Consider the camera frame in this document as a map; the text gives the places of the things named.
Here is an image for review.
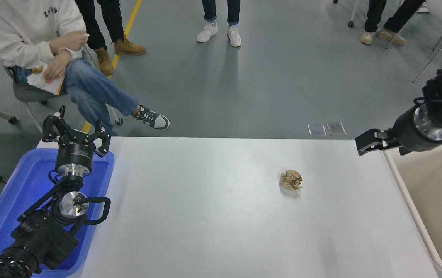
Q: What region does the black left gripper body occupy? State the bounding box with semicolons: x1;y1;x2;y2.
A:
54;136;95;167

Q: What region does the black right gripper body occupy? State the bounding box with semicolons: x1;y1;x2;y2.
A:
389;108;442;153

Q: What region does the white paper food wrapper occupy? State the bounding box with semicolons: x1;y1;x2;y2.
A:
27;62;66;96

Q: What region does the clear floor plate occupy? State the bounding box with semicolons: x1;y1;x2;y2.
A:
308;124;328;138
326;122;347;137

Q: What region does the person's hand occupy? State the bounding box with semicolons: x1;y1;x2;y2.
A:
49;32;89;54
43;52;71;84

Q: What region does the grey office chair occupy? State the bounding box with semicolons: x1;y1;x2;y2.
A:
0;37;125;134

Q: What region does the large pale plastic bin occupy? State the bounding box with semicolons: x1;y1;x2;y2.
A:
383;139;442;274

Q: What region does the blue plastic tray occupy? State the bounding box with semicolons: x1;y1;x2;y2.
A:
0;148;116;278

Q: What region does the crumpled tan paper ball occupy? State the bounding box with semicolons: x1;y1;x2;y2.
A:
280;169;304;191

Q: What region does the seated person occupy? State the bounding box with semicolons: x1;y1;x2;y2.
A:
0;0;170;136

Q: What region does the person in beige shoes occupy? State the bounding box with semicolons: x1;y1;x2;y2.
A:
360;0;426;46

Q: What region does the person in tan boots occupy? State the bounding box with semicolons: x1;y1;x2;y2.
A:
74;0;147;76

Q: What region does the white chair with castors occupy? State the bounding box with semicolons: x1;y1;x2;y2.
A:
333;0;361;29

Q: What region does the person in white sneakers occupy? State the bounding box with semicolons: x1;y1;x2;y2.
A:
196;0;242;48

